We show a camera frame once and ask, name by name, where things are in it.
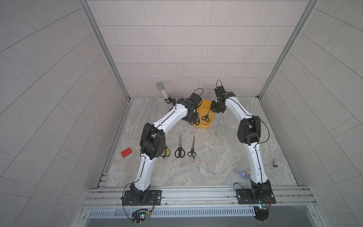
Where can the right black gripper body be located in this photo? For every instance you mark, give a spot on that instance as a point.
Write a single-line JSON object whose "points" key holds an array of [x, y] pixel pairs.
{"points": [[218, 106]]}

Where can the circuit board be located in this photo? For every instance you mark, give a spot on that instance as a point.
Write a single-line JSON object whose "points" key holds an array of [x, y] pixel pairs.
{"points": [[139, 216], [261, 212]]}

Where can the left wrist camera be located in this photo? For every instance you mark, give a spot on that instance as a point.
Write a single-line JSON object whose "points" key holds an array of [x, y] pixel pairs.
{"points": [[196, 99]]}

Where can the purple toy figure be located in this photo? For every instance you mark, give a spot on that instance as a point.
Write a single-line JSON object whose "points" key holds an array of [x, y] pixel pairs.
{"points": [[244, 174]]}

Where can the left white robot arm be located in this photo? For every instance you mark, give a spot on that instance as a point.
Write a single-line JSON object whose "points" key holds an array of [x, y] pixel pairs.
{"points": [[153, 142]]}

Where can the red block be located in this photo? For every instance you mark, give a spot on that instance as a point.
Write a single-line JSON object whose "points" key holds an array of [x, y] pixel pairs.
{"points": [[126, 152]]}

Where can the small metal knob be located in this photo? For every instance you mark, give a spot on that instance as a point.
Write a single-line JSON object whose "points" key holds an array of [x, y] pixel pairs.
{"points": [[275, 164]]}

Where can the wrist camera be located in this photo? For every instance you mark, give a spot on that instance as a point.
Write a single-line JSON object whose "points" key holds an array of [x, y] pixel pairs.
{"points": [[219, 92], [196, 99]]}

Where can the right circuit board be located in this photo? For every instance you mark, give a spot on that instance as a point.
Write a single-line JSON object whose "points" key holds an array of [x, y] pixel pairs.
{"points": [[261, 212]]}

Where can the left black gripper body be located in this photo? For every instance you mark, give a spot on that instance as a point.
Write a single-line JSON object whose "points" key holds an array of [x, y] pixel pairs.
{"points": [[192, 117]]}

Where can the small silver blade scissors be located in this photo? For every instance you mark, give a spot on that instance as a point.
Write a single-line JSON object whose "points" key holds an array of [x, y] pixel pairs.
{"points": [[206, 117]]}

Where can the black yellow handled scissors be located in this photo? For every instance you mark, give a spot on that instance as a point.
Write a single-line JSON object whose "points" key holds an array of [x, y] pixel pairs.
{"points": [[166, 153]]}

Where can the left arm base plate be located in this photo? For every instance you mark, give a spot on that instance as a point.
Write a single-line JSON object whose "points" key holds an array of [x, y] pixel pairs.
{"points": [[131, 198]]}

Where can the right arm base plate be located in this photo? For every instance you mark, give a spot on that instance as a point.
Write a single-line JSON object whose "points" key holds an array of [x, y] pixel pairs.
{"points": [[246, 196]]}

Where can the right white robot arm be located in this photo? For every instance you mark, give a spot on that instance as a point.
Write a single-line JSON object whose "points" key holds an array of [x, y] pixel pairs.
{"points": [[249, 134]]}

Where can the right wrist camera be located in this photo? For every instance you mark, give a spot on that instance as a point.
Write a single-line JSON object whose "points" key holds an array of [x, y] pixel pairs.
{"points": [[219, 92]]}

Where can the yellow plastic storage box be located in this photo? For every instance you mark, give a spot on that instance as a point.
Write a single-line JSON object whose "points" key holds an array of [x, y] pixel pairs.
{"points": [[202, 111]]}

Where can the large silver blade black scissors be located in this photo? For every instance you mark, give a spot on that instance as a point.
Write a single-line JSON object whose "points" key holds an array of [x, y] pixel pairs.
{"points": [[180, 152]]}

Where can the aluminium front rail frame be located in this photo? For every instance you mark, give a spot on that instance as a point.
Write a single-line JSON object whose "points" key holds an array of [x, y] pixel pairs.
{"points": [[204, 196]]}

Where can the left circuit board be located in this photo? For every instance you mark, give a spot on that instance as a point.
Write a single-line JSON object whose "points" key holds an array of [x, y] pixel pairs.
{"points": [[139, 216]]}

